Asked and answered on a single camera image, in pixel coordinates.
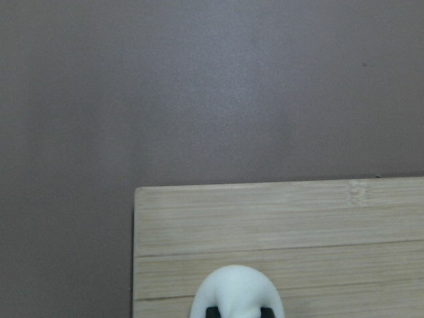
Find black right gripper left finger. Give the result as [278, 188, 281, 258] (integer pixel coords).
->
[205, 307, 221, 318]

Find wooden cutting board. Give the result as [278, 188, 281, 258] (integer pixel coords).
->
[132, 177, 423, 317]

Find white steamed bun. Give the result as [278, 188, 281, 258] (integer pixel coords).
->
[189, 265, 285, 317]

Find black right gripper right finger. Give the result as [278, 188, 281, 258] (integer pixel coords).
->
[260, 307, 274, 318]

